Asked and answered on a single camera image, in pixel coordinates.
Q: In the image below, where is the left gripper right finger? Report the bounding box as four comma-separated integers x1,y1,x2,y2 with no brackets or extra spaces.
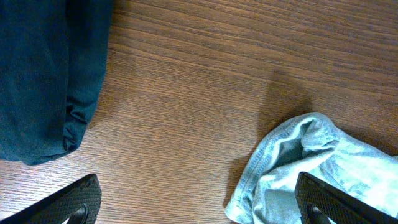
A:
294,172,397,224

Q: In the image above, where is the light blue t-shirt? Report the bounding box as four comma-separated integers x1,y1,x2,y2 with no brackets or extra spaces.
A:
225,113,397,223

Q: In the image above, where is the folded dark navy garment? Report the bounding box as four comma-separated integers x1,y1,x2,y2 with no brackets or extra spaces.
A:
1,0,113,165

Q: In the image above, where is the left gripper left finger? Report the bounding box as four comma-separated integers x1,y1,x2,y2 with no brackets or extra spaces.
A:
1,174,102,224

